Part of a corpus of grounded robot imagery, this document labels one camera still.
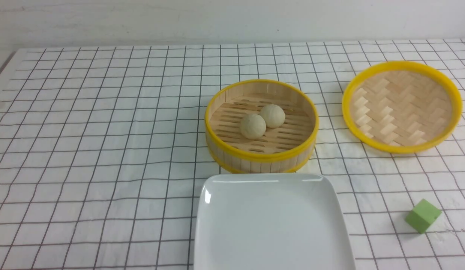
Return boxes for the white steamed bun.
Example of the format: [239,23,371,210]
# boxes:
[259,104,285,129]
[239,114,267,140]

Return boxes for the bamboo steamer lid yellow rim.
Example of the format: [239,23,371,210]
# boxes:
[342,60,463,153]

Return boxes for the white square plate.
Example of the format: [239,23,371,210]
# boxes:
[193,173,356,270]

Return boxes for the bamboo steamer basket yellow rim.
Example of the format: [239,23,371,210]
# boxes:
[204,79,319,173]

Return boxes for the white checkered tablecloth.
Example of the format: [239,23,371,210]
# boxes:
[0,39,465,270]

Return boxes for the green wooden block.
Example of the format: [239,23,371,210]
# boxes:
[405,199,442,234]

